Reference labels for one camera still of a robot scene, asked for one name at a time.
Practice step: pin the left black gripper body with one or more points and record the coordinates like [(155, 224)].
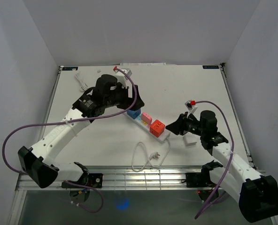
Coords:
[(119, 98)]

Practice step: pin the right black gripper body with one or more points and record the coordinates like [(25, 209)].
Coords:
[(191, 126)]

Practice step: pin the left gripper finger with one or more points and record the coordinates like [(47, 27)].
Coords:
[(138, 104), (135, 91)]

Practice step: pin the blue cube socket adapter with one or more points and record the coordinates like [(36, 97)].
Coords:
[(134, 114)]

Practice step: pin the pink plug adapter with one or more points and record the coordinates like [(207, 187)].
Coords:
[(146, 118)]

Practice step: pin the white multicolour power strip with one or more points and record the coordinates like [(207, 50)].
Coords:
[(164, 138)]

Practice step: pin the red cube socket adapter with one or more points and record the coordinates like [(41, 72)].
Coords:
[(157, 128)]

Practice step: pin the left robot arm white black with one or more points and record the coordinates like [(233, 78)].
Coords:
[(38, 161)]

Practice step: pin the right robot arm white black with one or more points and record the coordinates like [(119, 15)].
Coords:
[(256, 194)]

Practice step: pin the white plug adapter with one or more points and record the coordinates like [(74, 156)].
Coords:
[(189, 140)]

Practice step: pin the orange power strip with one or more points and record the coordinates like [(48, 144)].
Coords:
[(83, 86)]

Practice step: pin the left corner label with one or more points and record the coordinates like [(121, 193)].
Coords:
[(69, 68)]

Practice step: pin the corner label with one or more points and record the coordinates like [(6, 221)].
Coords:
[(210, 67), (69, 68)]

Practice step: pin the right corner label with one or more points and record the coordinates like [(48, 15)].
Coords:
[(210, 67)]

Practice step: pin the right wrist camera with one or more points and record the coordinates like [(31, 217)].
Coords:
[(191, 107)]

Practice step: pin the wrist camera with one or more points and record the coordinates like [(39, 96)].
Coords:
[(120, 74), (191, 107)]

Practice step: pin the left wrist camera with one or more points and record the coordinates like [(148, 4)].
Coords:
[(120, 74)]

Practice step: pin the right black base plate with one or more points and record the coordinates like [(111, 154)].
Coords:
[(198, 180)]

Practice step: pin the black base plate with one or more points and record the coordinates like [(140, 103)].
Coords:
[(93, 180), (198, 180)]

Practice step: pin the aluminium frame rail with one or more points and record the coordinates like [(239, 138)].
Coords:
[(125, 179)]

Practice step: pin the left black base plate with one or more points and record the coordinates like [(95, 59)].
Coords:
[(93, 180)]

